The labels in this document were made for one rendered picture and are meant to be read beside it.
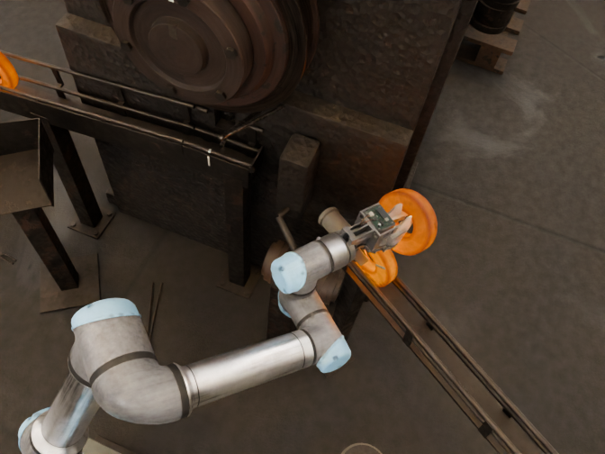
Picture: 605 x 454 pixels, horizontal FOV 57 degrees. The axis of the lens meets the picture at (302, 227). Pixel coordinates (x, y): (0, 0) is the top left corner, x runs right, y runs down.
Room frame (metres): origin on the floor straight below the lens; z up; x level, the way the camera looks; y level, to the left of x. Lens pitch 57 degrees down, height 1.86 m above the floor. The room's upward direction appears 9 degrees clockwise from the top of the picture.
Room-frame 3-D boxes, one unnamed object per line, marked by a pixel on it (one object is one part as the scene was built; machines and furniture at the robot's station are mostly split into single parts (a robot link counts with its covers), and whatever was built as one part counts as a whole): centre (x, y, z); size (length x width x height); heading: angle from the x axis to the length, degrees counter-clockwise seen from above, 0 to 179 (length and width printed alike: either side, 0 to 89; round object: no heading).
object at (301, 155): (0.91, 0.03, 0.68); 0.11 x 0.08 x 0.24; 166
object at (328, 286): (0.74, -0.02, 0.27); 0.22 x 0.13 x 0.53; 76
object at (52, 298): (0.80, 0.81, 0.36); 0.26 x 0.20 x 0.72; 111
